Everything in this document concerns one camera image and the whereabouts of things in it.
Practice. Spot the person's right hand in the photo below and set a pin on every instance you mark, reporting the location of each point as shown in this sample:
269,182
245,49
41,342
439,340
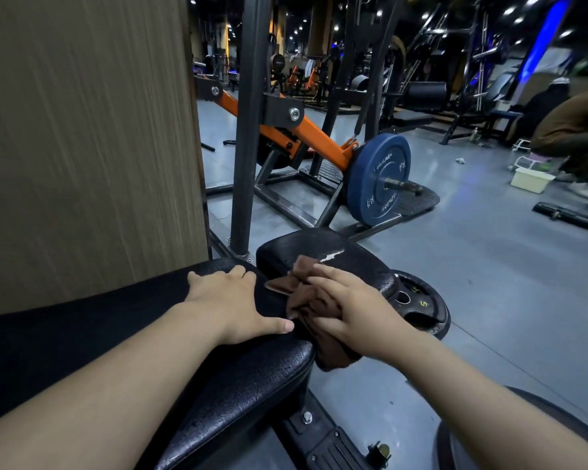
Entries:
367,320

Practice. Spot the person's left hand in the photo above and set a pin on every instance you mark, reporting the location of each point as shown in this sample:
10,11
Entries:
230,308

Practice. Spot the person's left middle finger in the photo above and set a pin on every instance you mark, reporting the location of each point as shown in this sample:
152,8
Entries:
236,276

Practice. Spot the person's left little finger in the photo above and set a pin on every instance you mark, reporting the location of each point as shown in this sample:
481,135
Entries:
193,279

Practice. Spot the person's right thumb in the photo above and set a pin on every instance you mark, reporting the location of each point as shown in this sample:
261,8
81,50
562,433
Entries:
326,325

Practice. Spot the person's left thumb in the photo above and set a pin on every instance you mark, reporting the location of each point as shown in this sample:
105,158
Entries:
274,326

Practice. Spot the brown cleaning cloth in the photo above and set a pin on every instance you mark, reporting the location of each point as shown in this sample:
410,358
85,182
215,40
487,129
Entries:
306,301

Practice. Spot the person's left forearm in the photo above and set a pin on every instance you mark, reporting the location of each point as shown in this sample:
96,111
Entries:
103,386

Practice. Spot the person's right forearm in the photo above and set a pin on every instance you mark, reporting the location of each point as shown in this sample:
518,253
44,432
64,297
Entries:
495,411

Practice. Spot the large black bench pad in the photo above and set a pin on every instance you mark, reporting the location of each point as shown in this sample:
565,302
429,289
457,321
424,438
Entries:
235,386

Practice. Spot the small torn black pad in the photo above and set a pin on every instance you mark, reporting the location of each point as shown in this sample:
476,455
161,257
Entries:
318,244

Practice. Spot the black iron weight plate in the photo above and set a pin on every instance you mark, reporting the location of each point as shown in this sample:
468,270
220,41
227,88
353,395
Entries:
424,308

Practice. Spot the blue rubber weight plate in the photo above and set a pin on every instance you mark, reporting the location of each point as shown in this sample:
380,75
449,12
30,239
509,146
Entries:
372,190

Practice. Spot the dark round disc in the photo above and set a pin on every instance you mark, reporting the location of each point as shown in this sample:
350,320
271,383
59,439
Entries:
451,452

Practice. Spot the orange gym machine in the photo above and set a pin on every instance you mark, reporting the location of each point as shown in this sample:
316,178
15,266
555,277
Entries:
304,79

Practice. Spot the black roller pad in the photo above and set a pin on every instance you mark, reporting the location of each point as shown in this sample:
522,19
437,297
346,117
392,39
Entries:
425,95

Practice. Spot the white plastic basin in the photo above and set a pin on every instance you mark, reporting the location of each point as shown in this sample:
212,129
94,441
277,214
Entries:
531,181

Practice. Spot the black bar on floor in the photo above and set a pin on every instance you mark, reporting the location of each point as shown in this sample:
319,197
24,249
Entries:
568,217

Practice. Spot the blue light strip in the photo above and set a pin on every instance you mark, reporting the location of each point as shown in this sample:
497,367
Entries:
544,39

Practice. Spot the black bench base frame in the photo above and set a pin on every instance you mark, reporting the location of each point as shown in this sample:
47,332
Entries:
323,445

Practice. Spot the black steel machine frame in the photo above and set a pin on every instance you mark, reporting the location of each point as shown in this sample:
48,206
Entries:
247,141

